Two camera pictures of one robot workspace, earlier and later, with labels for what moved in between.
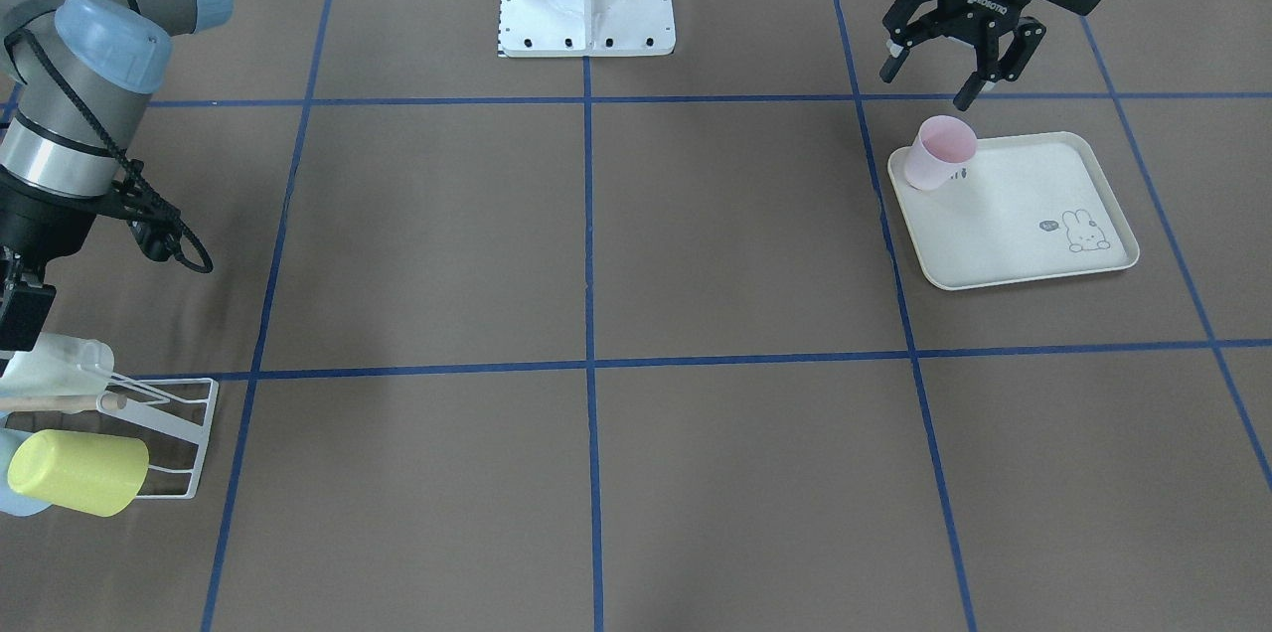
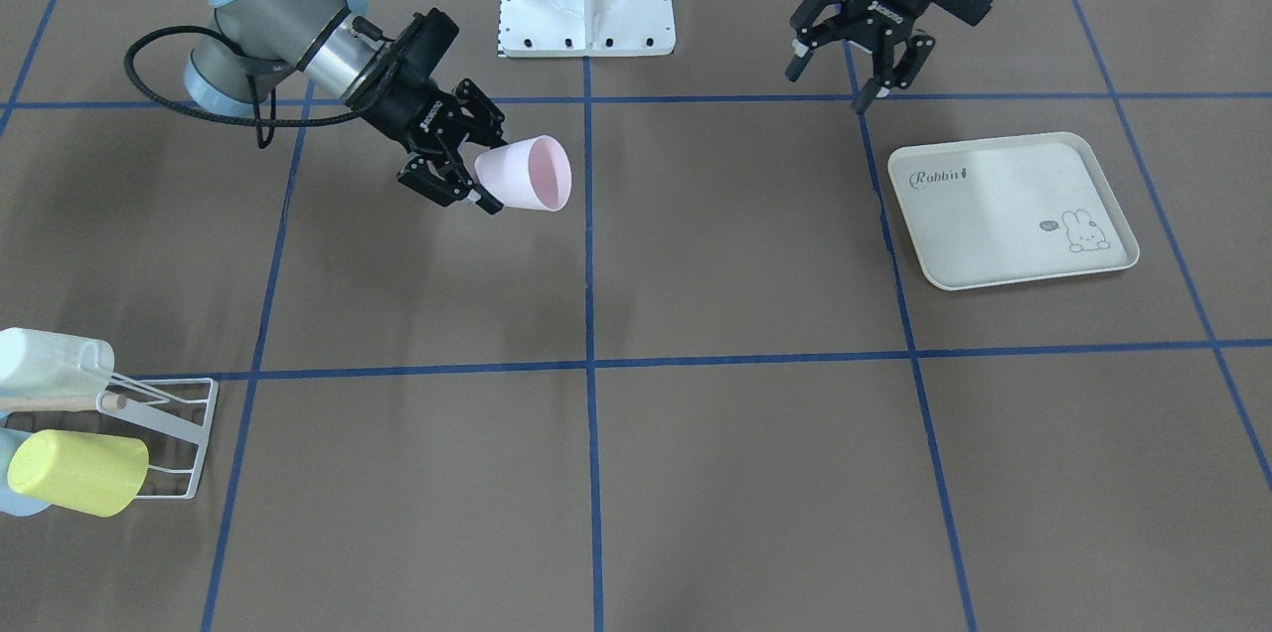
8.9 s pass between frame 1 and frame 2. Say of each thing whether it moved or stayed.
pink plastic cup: moved
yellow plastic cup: stayed
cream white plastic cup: stayed
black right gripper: moved
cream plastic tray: stayed
